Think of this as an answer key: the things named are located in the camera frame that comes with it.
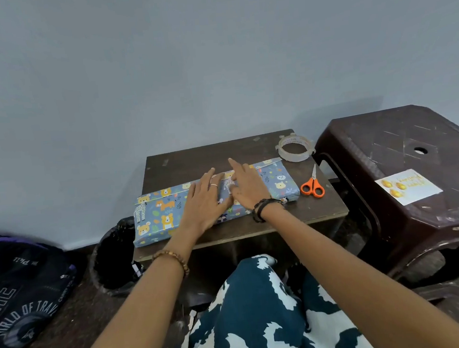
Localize teal white patterned trousers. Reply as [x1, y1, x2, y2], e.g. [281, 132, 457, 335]
[153, 246, 378, 348]

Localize person's right forearm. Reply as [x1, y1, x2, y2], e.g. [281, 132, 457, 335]
[256, 185, 459, 348]

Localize brown plastic stool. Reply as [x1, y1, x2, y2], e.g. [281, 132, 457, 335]
[309, 100, 459, 296]

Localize person's right hand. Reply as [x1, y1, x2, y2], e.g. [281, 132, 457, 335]
[226, 153, 287, 213]

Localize black cord bracelet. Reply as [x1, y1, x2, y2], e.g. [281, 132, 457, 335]
[250, 196, 290, 225]

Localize blue animal-print wrapping paper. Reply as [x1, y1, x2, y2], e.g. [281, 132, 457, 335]
[127, 156, 304, 249]

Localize clear tape roll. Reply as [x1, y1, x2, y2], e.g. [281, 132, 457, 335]
[274, 131, 317, 164]

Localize person's left forearm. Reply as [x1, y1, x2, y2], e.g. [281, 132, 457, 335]
[53, 230, 209, 348]

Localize brown beaded bracelet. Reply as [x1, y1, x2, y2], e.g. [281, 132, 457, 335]
[151, 247, 191, 281]

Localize person's left hand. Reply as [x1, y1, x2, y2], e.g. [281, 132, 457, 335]
[169, 165, 238, 249]

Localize black trash bin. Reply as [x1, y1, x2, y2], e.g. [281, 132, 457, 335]
[84, 215, 149, 301]

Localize orange handled scissors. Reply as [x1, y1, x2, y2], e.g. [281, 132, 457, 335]
[298, 163, 327, 201]

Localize white card with gold stickers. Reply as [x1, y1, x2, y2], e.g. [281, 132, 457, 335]
[373, 166, 445, 209]

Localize black purple backpack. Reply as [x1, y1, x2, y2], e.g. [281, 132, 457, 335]
[0, 223, 85, 348]

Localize small brown wooden table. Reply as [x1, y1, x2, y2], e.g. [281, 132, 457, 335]
[123, 125, 353, 263]

